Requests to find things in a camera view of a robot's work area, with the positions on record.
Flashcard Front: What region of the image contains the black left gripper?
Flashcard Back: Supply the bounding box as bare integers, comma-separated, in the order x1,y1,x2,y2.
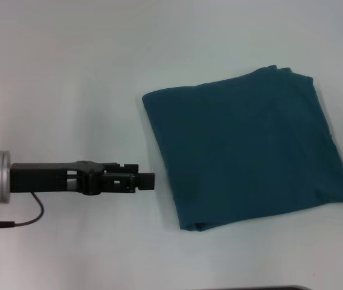
10,159,139,196

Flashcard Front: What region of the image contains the teal t-shirt with FREE print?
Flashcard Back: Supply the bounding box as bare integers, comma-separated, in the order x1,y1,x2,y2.
141,64,343,233

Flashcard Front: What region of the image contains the left arm cable with plug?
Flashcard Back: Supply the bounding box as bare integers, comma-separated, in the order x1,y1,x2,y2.
0,192,45,233

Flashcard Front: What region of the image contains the black flat panel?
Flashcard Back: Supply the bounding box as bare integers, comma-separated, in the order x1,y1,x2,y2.
213,285,311,290

